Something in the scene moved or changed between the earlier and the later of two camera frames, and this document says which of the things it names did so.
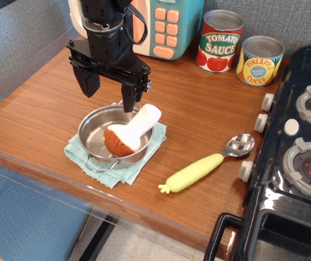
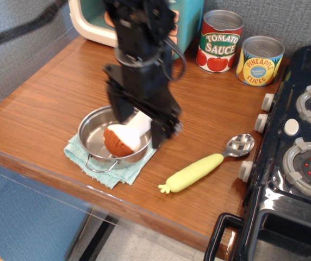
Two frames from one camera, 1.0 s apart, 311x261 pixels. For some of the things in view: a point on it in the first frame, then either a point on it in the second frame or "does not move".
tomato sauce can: x=221 y=33 does not move
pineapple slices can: x=260 y=60 does not move
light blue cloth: x=125 y=175 does not move
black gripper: x=110 y=53 to x=144 y=76
